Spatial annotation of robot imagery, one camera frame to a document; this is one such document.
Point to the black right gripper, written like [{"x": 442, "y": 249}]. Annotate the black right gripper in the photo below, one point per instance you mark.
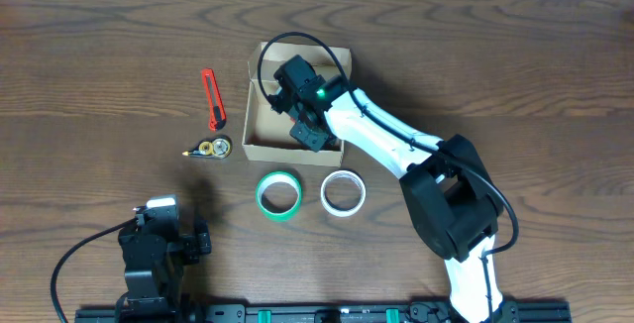
[{"x": 285, "y": 101}]

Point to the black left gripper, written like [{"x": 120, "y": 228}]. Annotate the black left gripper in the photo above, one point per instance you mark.
[{"x": 199, "y": 239}]

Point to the white tape roll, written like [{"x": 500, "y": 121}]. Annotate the white tape roll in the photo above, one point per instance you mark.
[{"x": 343, "y": 193}]

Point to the black yellow correction tape dispenser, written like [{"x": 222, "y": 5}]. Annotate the black yellow correction tape dispenser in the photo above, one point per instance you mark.
[{"x": 217, "y": 148}]

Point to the red utility knife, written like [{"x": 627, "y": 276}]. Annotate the red utility knife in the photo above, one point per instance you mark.
[{"x": 217, "y": 114}]

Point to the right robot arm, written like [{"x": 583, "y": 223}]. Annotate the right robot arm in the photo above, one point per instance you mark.
[{"x": 453, "y": 205}]

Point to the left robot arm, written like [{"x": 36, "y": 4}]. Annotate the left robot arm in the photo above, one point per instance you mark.
[{"x": 156, "y": 255}]

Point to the open cardboard box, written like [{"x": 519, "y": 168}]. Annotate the open cardboard box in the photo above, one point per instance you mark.
[{"x": 266, "y": 133}]

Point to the green tape roll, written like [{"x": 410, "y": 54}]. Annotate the green tape roll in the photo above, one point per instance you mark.
[{"x": 279, "y": 196}]

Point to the black mounting rail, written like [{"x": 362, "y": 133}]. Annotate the black mounting rail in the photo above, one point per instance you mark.
[{"x": 415, "y": 312}]

